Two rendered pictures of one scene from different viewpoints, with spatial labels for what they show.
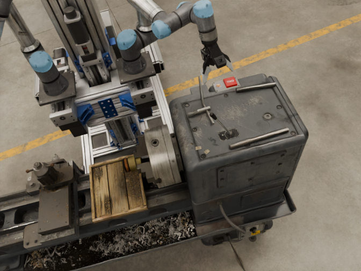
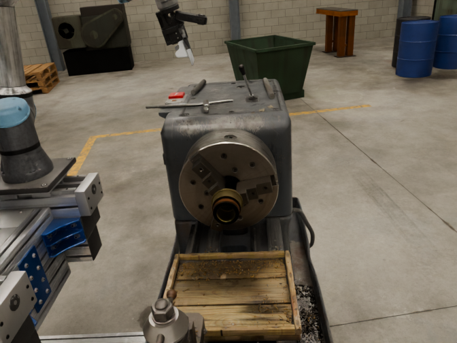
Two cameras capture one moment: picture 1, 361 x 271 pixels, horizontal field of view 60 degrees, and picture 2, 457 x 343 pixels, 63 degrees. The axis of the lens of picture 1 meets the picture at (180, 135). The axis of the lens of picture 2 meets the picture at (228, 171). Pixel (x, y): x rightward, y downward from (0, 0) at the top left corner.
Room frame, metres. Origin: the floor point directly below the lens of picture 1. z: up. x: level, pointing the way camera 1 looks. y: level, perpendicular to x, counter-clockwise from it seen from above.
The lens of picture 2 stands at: (0.72, 1.20, 1.65)
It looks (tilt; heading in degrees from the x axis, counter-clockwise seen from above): 26 degrees down; 279
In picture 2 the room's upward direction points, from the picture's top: 5 degrees counter-clockwise
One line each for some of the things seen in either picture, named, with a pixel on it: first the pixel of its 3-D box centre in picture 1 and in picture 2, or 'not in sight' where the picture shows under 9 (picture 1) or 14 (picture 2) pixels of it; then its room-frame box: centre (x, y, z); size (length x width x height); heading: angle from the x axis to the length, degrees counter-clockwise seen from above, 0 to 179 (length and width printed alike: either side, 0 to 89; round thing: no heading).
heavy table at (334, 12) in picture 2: not in sight; (334, 30); (-0.68, -8.78, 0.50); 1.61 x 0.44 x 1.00; 104
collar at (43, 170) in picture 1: (40, 168); (164, 322); (0.93, 0.75, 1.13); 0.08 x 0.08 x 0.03
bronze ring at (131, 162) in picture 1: (133, 163); (226, 205); (0.88, 0.27, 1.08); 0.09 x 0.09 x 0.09; 4
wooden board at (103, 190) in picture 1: (117, 186); (229, 291); (0.87, 0.41, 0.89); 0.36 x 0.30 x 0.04; 4
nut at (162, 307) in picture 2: (36, 164); (162, 307); (0.93, 0.75, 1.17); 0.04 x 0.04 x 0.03
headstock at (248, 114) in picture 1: (233, 136); (229, 141); (0.93, -0.28, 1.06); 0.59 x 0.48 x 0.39; 94
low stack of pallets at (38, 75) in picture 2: not in sight; (30, 79); (5.94, -6.35, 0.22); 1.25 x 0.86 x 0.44; 107
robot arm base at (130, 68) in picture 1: (132, 59); (24, 158); (1.52, 0.20, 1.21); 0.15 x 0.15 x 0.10
